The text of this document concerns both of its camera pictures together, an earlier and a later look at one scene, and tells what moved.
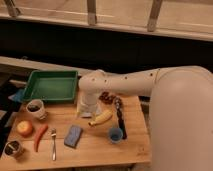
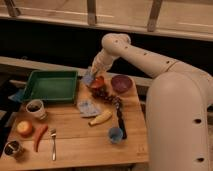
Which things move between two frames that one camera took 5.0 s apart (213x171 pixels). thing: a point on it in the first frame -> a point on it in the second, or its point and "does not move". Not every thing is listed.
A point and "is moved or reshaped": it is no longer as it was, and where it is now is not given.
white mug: x=36 y=108 does not move
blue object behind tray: x=18 y=96 does not move
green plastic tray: x=52 y=85 does not move
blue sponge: x=73 y=136 is moved or reshaped
